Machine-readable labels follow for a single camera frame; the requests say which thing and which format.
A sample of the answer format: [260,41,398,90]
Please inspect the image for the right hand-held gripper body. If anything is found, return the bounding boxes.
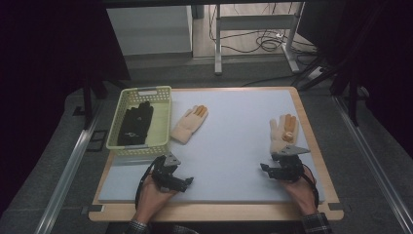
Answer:
[270,143,312,183]

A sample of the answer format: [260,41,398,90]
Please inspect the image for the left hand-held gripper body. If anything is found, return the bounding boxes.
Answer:
[149,151,183,193]

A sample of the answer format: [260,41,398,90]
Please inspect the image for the pale green plastic basket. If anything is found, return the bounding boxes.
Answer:
[105,85,173,158]

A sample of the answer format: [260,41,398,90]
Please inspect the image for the person's right hand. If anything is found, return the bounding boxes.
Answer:
[282,166,319,217]

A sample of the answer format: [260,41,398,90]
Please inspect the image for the person's left hand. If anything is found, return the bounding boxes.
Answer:
[133,176,179,225]

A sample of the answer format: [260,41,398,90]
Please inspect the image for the beige glove orange fingertips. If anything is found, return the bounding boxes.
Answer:
[269,113,299,155]
[169,104,209,145]

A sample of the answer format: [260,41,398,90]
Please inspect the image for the light blue table mat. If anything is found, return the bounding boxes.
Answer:
[97,89,326,205]

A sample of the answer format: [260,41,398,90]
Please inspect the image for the person's plaid clothing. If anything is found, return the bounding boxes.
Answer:
[170,225,200,234]

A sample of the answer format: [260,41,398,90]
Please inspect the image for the black tripod stand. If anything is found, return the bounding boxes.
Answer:
[291,53,369,127]

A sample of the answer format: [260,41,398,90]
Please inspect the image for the black metal stand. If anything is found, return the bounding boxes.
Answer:
[81,72,131,131]

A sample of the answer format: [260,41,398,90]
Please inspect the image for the dark curtain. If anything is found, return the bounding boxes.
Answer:
[296,0,413,161]
[0,0,131,217]

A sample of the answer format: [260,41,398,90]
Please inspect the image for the white cabinet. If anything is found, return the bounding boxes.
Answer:
[106,5,194,57]

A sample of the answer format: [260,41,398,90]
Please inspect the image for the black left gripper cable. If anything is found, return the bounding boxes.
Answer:
[134,157,164,211]

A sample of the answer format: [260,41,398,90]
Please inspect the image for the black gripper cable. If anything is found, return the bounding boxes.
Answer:
[301,163,320,210]
[134,157,164,211]

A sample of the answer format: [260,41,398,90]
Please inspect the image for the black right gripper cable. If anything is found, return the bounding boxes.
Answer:
[301,163,320,210]

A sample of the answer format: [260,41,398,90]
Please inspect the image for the small black floor frame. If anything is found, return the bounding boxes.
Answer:
[86,129,109,152]

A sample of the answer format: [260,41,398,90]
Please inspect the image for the aluminium floor rail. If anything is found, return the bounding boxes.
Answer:
[33,99,109,234]
[332,95,413,234]

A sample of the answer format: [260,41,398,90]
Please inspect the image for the tangle of black floor cables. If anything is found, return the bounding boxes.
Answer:
[208,3,319,57]

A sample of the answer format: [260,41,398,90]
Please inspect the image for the white metal desk frame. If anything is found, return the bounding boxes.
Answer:
[213,2,307,76]

